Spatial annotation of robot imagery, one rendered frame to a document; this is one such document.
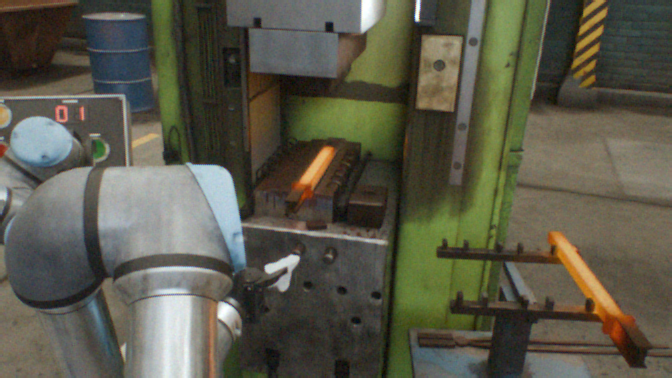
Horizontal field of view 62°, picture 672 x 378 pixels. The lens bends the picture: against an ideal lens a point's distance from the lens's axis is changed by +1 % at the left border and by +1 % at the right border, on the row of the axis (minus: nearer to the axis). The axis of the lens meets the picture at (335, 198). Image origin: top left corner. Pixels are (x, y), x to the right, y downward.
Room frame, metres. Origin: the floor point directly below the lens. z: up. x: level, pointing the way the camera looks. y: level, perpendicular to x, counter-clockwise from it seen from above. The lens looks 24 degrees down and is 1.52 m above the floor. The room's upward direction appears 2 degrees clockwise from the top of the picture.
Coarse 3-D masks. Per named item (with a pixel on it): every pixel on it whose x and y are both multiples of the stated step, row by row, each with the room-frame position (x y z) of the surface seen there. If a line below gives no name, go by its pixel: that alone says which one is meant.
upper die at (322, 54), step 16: (256, 32) 1.26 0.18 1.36; (272, 32) 1.25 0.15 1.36; (288, 32) 1.24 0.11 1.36; (304, 32) 1.24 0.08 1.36; (320, 32) 1.23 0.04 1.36; (256, 48) 1.26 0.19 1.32; (272, 48) 1.25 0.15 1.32; (288, 48) 1.24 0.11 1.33; (304, 48) 1.23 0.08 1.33; (320, 48) 1.23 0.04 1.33; (336, 48) 1.22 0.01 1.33; (352, 48) 1.40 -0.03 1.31; (256, 64) 1.26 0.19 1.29; (272, 64) 1.25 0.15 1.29; (288, 64) 1.24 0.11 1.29; (304, 64) 1.24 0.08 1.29; (320, 64) 1.23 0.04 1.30; (336, 64) 1.22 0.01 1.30
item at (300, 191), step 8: (320, 152) 1.48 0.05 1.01; (328, 152) 1.48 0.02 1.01; (320, 160) 1.41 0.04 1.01; (312, 168) 1.35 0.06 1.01; (320, 168) 1.36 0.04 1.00; (304, 176) 1.29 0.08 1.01; (312, 176) 1.30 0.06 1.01; (296, 184) 1.23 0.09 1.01; (304, 184) 1.23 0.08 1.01; (296, 192) 1.18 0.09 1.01; (304, 192) 1.21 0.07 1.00; (288, 200) 1.14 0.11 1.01; (296, 200) 1.14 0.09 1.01; (304, 200) 1.20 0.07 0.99; (288, 208) 1.14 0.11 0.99; (296, 208) 1.14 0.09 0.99
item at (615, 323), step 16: (560, 240) 1.11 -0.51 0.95; (560, 256) 1.07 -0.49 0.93; (576, 256) 1.04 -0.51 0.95; (576, 272) 0.98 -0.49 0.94; (592, 288) 0.92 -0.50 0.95; (608, 304) 0.86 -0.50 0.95; (608, 320) 0.81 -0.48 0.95; (624, 320) 0.80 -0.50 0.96; (624, 336) 0.78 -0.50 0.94; (640, 336) 0.76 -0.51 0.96; (624, 352) 0.76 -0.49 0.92; (640, 352) 0.73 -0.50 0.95; (640, 368) 0.73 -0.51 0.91
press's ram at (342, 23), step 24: (240, 0) 1.26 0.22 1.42; (264, 0) 1.25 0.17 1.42; (288, 0) 1.24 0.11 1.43; (312, 0) 1.23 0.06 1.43; (336, 0) 1.22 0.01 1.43; (360, 0) 1.21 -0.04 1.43; (384, 0) 1.57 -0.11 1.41; (240, 24) 1.26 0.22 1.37; (264, 24) 1.25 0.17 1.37; (288, 24) 1.24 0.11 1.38; (312, 24) 1.23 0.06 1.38; (336, 24) 1.22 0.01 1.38; (360, 24) 1.21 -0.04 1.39
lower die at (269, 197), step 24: (312, 144) 1.60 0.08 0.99; (360, 144) 1.62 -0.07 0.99; (288, 168) 1.40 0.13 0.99; (336, 168) 1.40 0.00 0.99; (264, 192) 1.25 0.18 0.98; (288, 192) 1.24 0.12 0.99; (312, 192) 1.23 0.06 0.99; (336, 192) 1.26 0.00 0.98; (288, 216) 1.24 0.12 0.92; (312, 216) 1.23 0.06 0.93
